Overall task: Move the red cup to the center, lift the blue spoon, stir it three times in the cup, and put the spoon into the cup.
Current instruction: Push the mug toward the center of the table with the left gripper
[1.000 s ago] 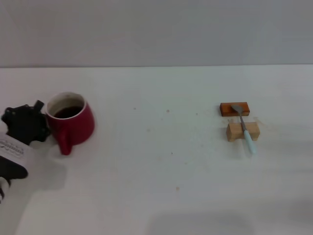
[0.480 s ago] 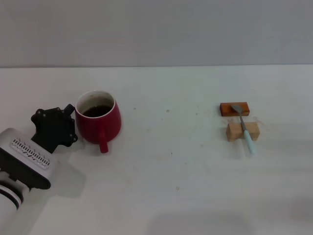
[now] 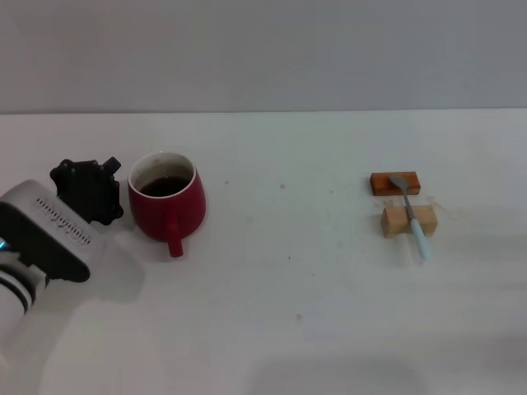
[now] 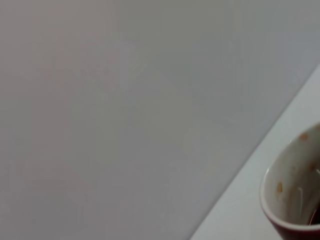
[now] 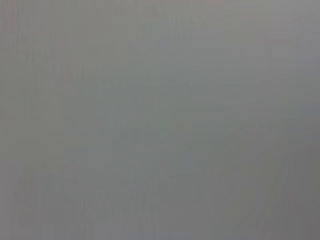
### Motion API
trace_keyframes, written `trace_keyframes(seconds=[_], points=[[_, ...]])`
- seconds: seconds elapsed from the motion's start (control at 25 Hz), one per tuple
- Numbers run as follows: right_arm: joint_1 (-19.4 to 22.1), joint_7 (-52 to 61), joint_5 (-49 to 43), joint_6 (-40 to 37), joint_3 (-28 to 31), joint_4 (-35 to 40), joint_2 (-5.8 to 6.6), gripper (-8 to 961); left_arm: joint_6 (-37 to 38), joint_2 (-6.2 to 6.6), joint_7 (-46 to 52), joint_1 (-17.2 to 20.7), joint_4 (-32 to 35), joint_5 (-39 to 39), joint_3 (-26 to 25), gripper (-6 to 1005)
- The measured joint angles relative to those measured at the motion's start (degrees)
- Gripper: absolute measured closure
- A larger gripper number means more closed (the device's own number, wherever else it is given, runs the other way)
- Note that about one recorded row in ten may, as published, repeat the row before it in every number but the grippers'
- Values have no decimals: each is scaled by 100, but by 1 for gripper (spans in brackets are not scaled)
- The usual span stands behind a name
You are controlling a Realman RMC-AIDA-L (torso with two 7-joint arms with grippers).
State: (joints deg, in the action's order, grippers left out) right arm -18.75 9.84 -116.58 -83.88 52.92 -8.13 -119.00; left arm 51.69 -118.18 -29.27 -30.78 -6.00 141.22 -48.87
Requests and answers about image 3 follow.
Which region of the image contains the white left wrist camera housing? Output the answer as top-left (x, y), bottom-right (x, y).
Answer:
top-left (0, 179), bottom-right (106, 285)

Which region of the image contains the red ceramic coffee mug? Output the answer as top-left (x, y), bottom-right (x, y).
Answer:
top-left (127, 151), bottom-right (208, 258)

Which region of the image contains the blue handled metal spoon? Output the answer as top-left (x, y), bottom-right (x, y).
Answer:
top-left (389, 174), bottom-right (432, 260)

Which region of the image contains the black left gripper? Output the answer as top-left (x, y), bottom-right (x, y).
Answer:
top-left (49, 156), bottom-right (124, 227)

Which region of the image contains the dark brown wooden block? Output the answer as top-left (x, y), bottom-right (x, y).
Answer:
top-left (369, 171), bottom-right (422, 198)

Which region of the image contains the light wooden spoon rest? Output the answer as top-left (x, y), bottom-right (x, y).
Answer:
top-left (379, 204), bottom-right (438, 239)

